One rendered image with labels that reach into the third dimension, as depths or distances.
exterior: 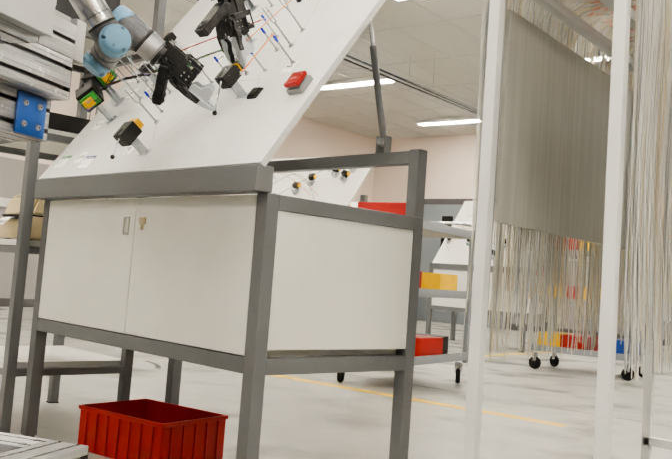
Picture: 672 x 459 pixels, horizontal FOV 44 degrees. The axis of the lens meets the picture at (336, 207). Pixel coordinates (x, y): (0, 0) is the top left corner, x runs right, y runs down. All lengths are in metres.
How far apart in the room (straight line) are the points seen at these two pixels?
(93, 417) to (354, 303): 1.01
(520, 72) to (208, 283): 1.00
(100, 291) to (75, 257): 0.20
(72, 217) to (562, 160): 1.55
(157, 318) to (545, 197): 1.14
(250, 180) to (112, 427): 1.07
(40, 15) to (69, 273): 1.35
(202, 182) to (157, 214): 0.27
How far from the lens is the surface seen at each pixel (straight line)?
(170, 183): 2.30
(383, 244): 2.33
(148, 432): 2.65
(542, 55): 2.45
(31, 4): 1.60
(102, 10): 2.16
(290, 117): 2.11
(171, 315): 2.31
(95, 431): 2.83
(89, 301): 2.69
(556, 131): 2.51
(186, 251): 2.27
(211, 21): 2.34
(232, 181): 2.08
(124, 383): 3.29
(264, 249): 2.02
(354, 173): 6.84
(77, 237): 2.79
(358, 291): 2.26
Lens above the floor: 0.60
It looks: 5 degrees up
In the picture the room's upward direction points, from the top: 4 degrees clockwise
